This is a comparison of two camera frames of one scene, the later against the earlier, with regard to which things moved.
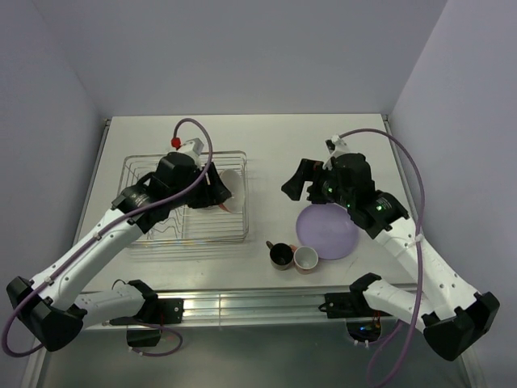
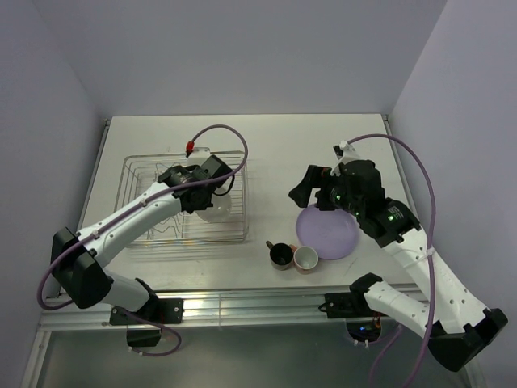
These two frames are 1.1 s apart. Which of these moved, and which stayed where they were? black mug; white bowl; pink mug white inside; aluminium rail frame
Moved: white bowl
Stayed: pink mug white inside; black mug; aluminium rail frame
